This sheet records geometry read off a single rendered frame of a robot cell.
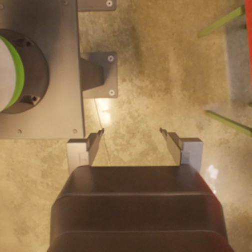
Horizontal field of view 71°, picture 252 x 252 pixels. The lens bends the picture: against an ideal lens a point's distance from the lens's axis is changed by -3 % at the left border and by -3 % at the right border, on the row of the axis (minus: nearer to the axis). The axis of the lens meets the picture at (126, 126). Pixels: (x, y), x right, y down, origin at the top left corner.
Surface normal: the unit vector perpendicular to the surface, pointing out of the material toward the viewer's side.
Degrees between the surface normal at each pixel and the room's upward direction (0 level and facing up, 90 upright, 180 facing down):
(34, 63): 70
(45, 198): 0
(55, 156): 0
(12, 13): 0
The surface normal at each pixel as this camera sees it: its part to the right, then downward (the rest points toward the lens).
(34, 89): 0.84, 0.49
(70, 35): -0.01, 0.25
